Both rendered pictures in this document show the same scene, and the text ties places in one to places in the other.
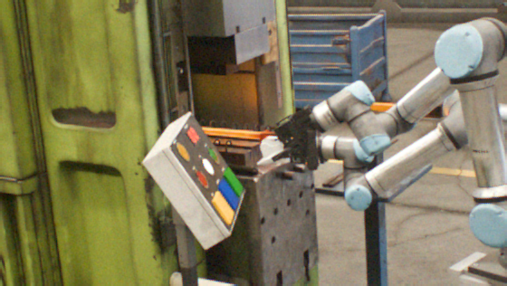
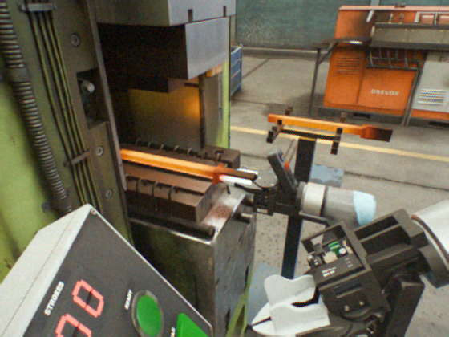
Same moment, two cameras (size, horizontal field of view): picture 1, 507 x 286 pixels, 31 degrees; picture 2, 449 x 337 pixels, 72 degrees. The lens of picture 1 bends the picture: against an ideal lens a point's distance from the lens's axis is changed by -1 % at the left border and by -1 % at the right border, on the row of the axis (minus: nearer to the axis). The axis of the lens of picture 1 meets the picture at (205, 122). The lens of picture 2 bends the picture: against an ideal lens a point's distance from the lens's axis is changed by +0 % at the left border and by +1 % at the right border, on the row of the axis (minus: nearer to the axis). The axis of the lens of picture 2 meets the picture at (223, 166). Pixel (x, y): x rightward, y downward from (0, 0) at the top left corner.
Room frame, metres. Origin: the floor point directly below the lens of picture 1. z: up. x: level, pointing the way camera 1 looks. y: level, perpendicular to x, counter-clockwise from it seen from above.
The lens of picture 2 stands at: (2.18, -0.05, 1.41)
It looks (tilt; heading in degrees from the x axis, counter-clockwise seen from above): 29 degrees down; 347
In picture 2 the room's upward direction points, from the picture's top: straight up
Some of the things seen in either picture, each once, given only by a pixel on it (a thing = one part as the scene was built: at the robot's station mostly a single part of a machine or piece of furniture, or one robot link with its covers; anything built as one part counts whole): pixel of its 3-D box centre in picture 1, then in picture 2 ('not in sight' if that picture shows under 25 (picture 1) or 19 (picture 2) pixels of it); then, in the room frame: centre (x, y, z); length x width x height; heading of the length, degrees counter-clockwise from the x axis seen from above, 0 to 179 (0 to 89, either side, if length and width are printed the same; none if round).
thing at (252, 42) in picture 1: (197, 42); (125, 40); (2.96, 0.00, 1.32); 0.42 x 0.20 x 0.10; 55
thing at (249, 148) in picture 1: (207, 146); (145, 176); (2.96, 0.00, 0.96); 0.42 x 0.20 x 0.09; 55
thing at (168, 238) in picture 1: (168, 232); not in sight; (2.61, 0.14, 0.80); 0.06 x 0.03 x 0.14; 145
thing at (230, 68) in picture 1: (194, 62); (123, 71); (3.01, 0.02, 1.24); 0.30 x 0.07 x 0.06; 55
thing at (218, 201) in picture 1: (222, 208); not in sight; (2.21, -0.02, 1.01); 0.07 x 0.05 x 0.07; 170
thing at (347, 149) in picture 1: (354, 150); (346, 207); (2.67, -0.45, 0.98); 0.11 x 0.08 x 0.09; 55
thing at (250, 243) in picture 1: (220, 213); (161, 234); (3.01, -0.02, 0.69); 0.56 x 0.38 x 0.45; 55
